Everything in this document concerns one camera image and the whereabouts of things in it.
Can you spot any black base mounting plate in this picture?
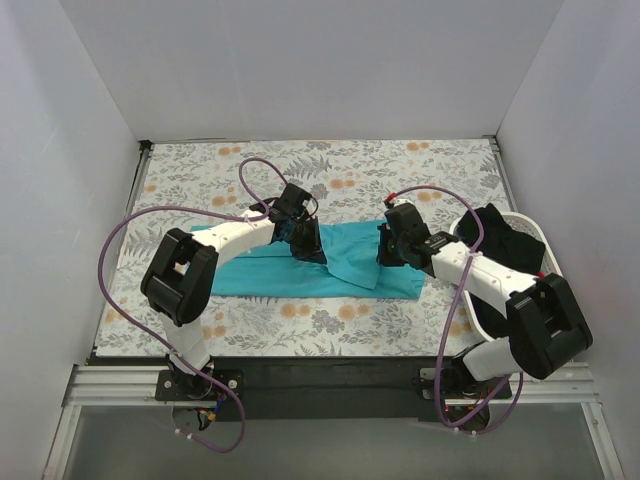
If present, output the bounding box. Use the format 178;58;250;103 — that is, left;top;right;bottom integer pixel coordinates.
154;354;511;424

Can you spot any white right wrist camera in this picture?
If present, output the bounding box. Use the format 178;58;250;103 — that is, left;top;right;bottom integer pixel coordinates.
384;192;413;210

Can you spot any aluminium front rail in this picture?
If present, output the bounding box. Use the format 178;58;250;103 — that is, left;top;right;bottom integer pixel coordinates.
43;362;624;479

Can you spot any black t shirt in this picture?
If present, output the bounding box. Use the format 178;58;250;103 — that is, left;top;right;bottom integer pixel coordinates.
475;203;546;275

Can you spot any floral table cloth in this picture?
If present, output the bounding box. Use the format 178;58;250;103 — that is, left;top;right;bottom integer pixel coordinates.
95;139;510;358

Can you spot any teal t shirt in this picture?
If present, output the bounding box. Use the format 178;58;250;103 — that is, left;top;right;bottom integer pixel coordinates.
212;221;426;300

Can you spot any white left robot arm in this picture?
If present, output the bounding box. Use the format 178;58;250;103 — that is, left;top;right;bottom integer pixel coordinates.
141;184;326;400

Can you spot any white laundry basket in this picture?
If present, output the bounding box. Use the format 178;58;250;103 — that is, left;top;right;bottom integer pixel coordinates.
463;211;562;341

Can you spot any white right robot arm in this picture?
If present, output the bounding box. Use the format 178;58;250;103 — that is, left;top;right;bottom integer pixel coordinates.
377;202;593;398

